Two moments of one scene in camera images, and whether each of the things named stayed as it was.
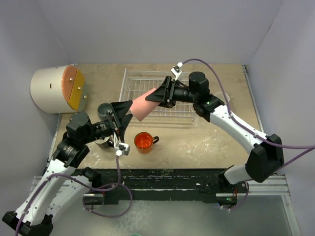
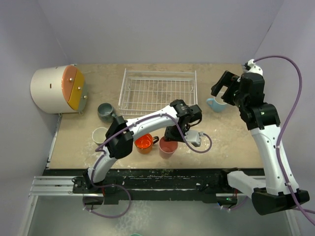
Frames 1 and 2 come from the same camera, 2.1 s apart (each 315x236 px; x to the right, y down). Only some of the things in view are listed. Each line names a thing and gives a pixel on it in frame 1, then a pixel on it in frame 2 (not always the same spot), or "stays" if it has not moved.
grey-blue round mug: x=102 y=108 stays
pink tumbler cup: x=141 y=108 → x=167 y=148
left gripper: x=120 y=108 → x=168 y=136
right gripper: x=165 y=93 → x=228 y=79
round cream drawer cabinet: x=58 y=89 stays
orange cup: x=144 y=141 stays
